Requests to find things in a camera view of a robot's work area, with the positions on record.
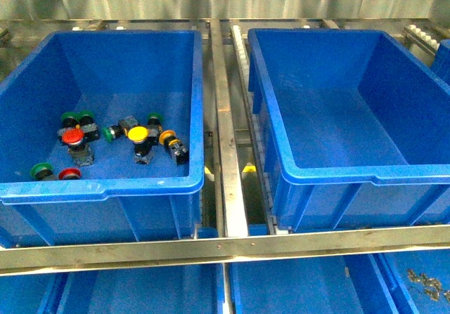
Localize green push button front left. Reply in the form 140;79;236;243
30;162;57;181

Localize yellow mushroom push button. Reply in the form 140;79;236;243
127;126;153;165

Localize blue empty target bin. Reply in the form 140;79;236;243
247;29;449;233

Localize green push button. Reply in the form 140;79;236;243
61;112;79;129
30;162;57;181
146;113;162;146
102;116;139;143
79;110;101;143

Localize lower blue bin with parts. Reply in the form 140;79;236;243
374;249;449;313

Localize red flat push button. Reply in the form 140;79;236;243
58;167;82;181

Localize blue bin far right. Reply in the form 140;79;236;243
431;39;450;85

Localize white roller track strip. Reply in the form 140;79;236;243
231;25;275;234

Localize steel rack centre divider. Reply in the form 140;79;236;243
210;18;248;238

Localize red mushroom push button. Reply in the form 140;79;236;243
61;129;94;167

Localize lower blue bin centre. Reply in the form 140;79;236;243
230;255;398;313

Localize lower blue bin far left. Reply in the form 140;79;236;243
1;273;68;313

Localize green push button right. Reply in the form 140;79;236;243
146;113;162;146

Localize steel rack front rail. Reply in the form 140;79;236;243
1;225;449;276

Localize green push button back left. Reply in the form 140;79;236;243
61;112;79;129

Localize yellow flat push button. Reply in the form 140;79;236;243
159;130;189;165

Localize green push button centre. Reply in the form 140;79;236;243
102;116;139;143

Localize small dark metal parts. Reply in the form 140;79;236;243
406;268;449;302

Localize blue source bin with buttons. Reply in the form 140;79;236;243
1;31;204;248

